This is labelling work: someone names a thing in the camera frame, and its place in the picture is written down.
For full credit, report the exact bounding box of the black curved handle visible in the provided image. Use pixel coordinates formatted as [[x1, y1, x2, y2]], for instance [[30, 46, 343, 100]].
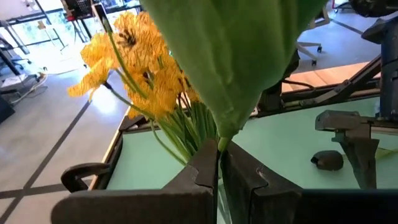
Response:
[[60, 162, 112, 194]]

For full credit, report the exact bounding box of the yellow artificial flower bunch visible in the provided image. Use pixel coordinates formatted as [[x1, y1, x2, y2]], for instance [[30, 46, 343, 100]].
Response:
[[67, 11, 220, 166]]

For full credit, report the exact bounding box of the yellow artificial tulip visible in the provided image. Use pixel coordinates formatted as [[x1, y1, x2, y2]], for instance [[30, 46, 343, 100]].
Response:
[[139, 0, 328, 153]]

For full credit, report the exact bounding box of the teal table mat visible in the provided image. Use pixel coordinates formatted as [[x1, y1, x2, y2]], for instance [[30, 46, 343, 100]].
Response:
[[105, 96, 398, 190]]

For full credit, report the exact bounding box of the black wire cart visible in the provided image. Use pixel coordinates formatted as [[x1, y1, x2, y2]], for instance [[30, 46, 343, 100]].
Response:
[[62, 0, 94, 19]]

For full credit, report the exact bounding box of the dark artificial tulip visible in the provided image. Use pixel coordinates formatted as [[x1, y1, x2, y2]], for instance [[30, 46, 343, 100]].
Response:
[[310, 147, 398, 172]]

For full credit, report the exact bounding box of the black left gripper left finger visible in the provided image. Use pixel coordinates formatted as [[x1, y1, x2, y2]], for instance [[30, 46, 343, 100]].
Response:
[[50, 139, 219, 224]]

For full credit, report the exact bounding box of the white office chair base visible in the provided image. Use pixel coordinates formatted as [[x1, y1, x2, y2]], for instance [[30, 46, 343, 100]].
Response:
[[295, 6, 331, 67]]

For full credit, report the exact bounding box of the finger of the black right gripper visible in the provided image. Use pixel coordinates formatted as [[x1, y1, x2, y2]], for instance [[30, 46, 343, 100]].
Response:
[[338, 136, 381, 190]]

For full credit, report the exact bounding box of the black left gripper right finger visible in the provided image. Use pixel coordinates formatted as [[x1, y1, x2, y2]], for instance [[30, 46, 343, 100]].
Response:
[[220, 141, 398, 224]]

